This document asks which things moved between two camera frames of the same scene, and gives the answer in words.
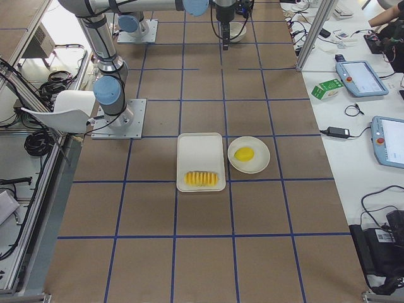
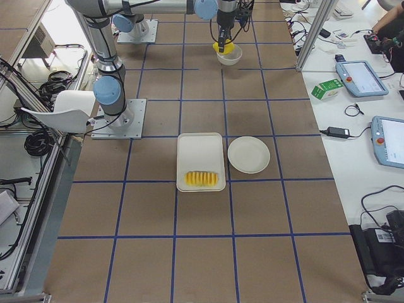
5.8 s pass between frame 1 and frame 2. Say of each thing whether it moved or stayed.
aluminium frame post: stayed
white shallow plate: stayed
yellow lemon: moved
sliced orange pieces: stayed
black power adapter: stayed
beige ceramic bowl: moved
